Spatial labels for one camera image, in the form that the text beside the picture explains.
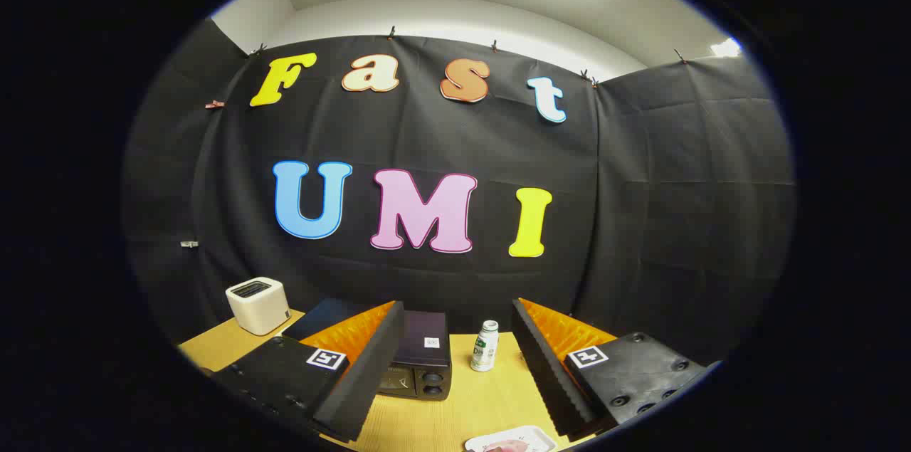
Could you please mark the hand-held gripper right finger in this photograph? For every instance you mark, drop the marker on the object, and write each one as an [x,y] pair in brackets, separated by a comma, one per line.
[548,374]

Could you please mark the pink meat slice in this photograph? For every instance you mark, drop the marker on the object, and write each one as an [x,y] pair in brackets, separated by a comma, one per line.
[507,446]

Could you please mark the black toaster oven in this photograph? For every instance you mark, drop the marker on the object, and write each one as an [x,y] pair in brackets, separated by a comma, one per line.
[420,359]

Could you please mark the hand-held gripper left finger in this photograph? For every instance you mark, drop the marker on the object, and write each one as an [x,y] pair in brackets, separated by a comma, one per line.
[370,374]

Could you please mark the white bottle green label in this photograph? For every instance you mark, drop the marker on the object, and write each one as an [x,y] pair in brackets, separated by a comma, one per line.
[485,352]

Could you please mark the white square food tray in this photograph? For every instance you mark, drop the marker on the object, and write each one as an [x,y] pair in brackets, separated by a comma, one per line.
[537,436]

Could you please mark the white bread toaster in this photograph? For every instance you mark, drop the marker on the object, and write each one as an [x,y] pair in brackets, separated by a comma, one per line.
[257,306]

